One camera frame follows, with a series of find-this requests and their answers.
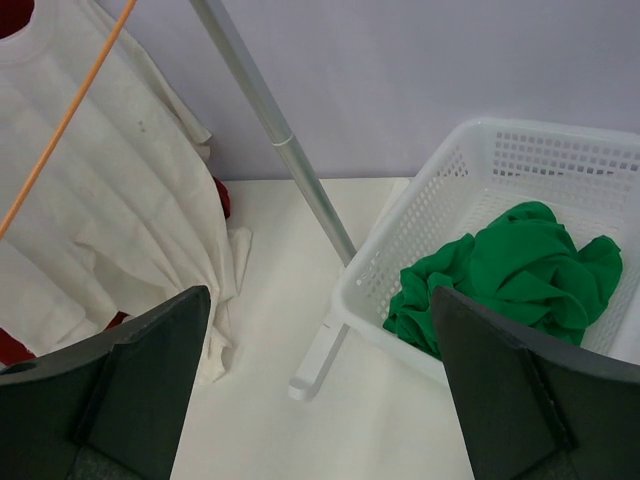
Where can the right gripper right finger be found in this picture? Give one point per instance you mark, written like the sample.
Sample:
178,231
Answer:
531,406

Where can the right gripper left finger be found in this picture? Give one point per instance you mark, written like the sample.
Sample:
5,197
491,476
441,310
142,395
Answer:
111,406

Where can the green t shirt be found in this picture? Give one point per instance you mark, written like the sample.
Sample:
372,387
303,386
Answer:
524,265

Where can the white t shirt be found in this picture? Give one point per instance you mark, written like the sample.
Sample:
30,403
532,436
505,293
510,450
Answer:
125,214

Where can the orange hanger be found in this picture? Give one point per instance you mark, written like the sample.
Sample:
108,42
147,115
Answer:
67,118

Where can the metal clothes rack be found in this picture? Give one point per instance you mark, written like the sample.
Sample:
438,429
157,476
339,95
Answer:
311,373

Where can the white plastic basket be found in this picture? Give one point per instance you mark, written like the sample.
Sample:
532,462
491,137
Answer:
588,177

